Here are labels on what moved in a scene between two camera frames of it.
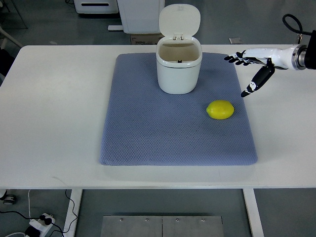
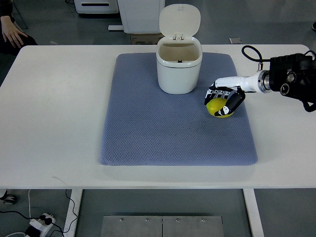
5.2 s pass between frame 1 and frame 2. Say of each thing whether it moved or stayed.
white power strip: stayed
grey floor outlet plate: stayed
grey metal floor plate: stayed
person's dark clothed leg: moved
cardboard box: stayed
